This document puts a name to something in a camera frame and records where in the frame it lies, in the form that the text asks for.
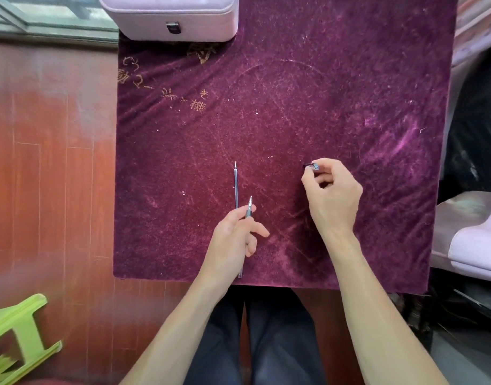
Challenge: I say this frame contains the person's right hand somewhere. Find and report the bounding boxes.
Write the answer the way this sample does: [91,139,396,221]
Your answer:
[301,157,364,244]

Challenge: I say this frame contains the person's left hand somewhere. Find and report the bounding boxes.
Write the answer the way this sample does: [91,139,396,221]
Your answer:
[196,204,271,288]

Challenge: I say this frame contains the black grip pen body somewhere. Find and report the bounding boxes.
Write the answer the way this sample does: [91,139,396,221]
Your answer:
[237,196,254,279]

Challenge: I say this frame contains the person's left forearm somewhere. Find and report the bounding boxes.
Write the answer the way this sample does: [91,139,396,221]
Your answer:
[119,272,234,385]

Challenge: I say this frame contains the person's right forearm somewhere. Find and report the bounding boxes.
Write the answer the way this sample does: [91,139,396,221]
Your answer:
[327,232,451,385]

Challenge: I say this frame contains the purple velvet tablecloth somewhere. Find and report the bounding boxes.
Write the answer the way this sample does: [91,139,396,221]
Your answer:
[112,0,459,295]

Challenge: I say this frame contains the dark navy trousers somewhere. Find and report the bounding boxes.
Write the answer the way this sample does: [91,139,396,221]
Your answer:
[183,286,326,385]

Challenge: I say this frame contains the black bag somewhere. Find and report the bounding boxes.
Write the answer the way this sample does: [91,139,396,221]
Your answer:
[440,48,491,197]

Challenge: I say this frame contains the green plastic stool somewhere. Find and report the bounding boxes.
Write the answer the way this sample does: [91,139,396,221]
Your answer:
[0,294,64,385]

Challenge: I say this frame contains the pale pink case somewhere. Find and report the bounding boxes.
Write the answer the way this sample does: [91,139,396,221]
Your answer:
[97,0,239,43]

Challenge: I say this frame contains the grey window frame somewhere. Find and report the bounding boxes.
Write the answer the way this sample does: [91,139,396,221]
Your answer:
[0,0,120,44]

